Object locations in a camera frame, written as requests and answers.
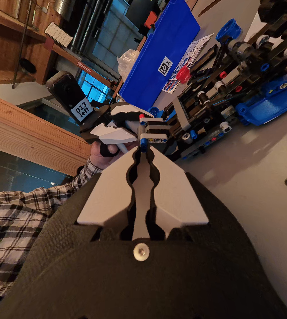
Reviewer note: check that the person's left forearm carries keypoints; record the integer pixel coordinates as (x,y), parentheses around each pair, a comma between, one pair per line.
(21,211)

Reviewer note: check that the brick-built toy truck chassis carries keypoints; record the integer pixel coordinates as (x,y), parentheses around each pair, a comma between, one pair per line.
(208,104)

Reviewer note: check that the small red wheel rim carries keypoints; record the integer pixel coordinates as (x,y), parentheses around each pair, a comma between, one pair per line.
(183,74)

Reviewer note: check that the person's left hand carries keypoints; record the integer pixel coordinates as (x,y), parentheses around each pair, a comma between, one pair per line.
(98,162)

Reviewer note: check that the red container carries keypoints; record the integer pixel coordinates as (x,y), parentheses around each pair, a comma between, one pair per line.
(151,20)

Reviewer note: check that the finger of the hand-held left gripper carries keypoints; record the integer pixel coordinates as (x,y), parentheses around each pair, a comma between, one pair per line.
(113,135)
(131,108)

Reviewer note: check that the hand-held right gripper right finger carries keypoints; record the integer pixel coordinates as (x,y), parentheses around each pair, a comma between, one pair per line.
(180,199)

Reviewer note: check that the blue connector pin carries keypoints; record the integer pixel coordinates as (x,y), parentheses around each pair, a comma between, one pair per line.
(144,142)

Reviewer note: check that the clear plastic bag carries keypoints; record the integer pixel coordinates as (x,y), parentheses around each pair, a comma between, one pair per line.
(127,62)

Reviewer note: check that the black stand pole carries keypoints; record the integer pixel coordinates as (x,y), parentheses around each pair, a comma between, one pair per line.
(21,49)

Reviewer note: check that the silver ventilation duct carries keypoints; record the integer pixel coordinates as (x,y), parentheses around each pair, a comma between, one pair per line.
(63,8)

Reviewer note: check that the white paper sign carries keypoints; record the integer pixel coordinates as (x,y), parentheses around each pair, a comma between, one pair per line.
(58,35)

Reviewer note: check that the blue wheel rim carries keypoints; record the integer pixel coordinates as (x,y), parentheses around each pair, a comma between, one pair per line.
(228,30)

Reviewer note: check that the blue tagged storage bin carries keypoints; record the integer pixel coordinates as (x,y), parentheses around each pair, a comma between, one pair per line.
(163,37)

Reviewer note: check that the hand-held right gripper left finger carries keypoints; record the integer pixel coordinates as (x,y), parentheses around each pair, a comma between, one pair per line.
(103,199)

